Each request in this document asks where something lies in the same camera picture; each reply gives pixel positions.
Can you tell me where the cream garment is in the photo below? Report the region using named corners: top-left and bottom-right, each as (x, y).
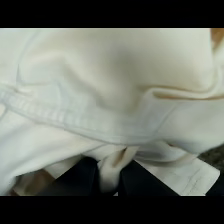
top-left (0, 28), bottom-right (224, 197)

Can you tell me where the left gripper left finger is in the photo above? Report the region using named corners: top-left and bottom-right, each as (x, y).
top-left (39, 156), bottom-right (100, 197)

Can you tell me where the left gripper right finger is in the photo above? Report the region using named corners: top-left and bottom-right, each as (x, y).
top-left (117, 159), bottom-right (179, 197)

